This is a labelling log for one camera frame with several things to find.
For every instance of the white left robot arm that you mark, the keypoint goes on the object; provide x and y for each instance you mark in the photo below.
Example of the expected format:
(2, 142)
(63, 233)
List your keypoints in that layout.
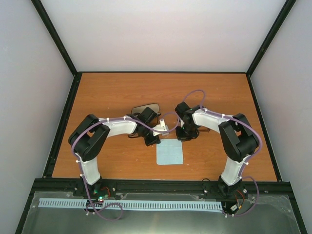
(89, 137)

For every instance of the black aluminium frame rail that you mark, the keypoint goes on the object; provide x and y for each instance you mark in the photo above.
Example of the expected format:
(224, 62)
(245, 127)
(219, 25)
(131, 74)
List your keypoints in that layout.
(156, 187)

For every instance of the brown sunglasses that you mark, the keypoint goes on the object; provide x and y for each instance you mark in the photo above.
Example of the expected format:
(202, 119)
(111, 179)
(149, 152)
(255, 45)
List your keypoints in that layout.
(204, 129)

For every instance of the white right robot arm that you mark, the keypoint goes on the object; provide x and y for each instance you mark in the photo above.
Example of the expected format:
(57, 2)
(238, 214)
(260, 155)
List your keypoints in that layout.
(240, 141)

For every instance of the light blue cable duct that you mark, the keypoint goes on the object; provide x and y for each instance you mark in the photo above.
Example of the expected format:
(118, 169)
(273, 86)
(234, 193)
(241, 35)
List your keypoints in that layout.
(133, 205)

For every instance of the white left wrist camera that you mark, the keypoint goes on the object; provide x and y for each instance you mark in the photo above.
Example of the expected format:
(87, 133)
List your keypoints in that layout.
(161, 128)

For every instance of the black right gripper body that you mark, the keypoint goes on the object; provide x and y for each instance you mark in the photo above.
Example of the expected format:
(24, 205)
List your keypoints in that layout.
(187, 133)

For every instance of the black glasses case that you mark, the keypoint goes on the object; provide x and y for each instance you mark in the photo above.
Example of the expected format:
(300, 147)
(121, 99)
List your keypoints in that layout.
(140, 109)

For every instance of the light blue cleaning cloth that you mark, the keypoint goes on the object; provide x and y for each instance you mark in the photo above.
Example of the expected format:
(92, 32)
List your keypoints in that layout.
(169, 152)

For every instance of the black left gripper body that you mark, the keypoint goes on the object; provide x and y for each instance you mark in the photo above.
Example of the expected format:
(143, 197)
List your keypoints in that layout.
(147, 140)

